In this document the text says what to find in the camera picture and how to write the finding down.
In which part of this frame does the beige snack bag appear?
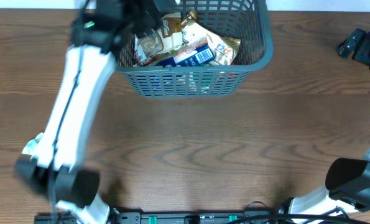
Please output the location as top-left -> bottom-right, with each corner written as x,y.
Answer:
134,12 -> 183,66

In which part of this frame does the tissue pocket pack bundle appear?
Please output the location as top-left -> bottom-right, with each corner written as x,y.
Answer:
156,37 -> 215,67

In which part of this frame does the gold foil food pouch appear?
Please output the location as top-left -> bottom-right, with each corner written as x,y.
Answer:
181,10 -> 241,65

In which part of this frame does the small teal white sachet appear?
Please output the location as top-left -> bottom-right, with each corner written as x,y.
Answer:
22,132 -> 44,156

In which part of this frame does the green lid jar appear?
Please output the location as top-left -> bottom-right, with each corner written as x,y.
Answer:
189,74 -> 213,91

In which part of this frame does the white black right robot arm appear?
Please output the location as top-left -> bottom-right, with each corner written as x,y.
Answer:
279,29 -> 370,217

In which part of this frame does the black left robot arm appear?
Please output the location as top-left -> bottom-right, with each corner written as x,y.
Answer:
15,1 -> 162,223

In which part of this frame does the grey plastic basket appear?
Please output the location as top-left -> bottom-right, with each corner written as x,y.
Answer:
116,0 -> 274,98

